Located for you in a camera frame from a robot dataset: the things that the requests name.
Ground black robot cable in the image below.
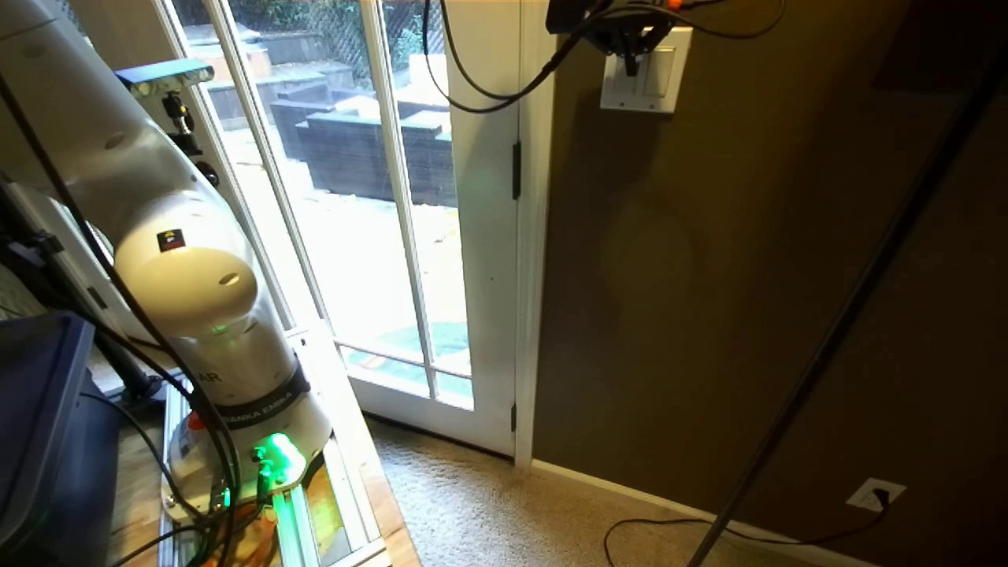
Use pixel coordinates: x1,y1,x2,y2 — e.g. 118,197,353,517
0,77,249,567

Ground black floor cable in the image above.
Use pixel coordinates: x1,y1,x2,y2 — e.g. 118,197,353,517
600,488,894,567

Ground black door hinge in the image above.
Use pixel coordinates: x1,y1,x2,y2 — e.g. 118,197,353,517
509,143,523,202

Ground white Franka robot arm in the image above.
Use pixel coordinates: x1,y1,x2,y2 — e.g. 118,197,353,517
0,0,334,496

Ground black camera stand pole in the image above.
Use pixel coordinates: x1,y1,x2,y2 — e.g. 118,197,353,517
687,38,1008,567

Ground white wall light switch plate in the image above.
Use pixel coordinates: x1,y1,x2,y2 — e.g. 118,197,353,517
600,27,694,114

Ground dark blue box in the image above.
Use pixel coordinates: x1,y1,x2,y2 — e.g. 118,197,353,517
0,312,117,567

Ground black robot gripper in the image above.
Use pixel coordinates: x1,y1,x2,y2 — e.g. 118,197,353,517
546,0,699,77

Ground white wall power outlet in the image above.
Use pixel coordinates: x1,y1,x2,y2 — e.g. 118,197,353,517
847,479,904,515

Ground white glass patio door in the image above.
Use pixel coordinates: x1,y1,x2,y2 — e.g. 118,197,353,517
58,0,561,470

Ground black hanging gripper cable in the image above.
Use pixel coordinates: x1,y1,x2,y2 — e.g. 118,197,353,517
420,0,616,118

